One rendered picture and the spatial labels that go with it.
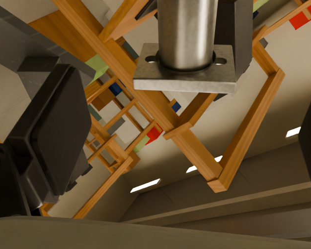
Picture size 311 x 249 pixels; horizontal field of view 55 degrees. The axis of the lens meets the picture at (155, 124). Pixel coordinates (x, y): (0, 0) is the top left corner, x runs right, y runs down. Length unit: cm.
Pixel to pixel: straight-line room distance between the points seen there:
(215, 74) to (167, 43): 3
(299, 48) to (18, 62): 641
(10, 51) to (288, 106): 708
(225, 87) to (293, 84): 679
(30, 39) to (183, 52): 14
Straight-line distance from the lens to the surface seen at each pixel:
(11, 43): 27
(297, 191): 581
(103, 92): 581
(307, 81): 687
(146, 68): 17
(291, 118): 741
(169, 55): 16
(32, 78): 26
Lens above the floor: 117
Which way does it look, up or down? 8 degrees up
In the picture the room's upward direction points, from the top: 139 degrees clockwise
